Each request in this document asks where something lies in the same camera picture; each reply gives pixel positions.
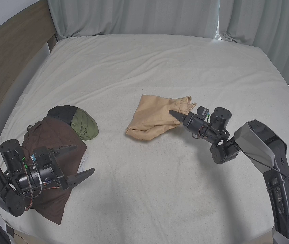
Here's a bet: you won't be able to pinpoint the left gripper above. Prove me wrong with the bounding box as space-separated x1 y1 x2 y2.
17 144 95 191

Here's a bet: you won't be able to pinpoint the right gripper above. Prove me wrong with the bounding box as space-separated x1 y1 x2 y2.
183 111 210 134

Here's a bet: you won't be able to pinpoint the beige shorts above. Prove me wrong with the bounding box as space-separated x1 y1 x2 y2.
125 94 198 141

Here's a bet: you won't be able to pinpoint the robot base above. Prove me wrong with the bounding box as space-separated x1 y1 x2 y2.
272 226 289 244

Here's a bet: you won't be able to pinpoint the bed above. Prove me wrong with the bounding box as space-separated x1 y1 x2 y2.
0 0 289 244

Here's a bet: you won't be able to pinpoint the white garment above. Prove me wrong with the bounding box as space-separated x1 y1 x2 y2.
80 153 89 173

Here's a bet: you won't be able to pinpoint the brown garment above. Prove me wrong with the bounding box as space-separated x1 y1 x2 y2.
24 117 88 225

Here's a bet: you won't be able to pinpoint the green garment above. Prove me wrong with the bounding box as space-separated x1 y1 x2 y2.
71 108 99 141

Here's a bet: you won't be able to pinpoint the black garment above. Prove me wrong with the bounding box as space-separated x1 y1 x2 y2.
47 106 79 125

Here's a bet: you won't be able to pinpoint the window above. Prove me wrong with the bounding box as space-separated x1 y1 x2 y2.
215 19 222 41

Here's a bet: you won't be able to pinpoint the pale grey-green curtain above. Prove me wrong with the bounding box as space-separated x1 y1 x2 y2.
218 0 289 86
44 0 222 41

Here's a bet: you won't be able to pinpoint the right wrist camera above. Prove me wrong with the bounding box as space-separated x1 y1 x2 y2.
197 106 210 120

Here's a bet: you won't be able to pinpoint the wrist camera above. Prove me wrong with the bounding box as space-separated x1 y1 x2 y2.
31 146 50 168
197 106 210 120

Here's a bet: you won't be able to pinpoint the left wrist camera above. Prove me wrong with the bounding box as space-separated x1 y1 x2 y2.
31 146 50 168

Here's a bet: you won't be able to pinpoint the black cable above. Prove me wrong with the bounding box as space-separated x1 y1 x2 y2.
12 233 28 244

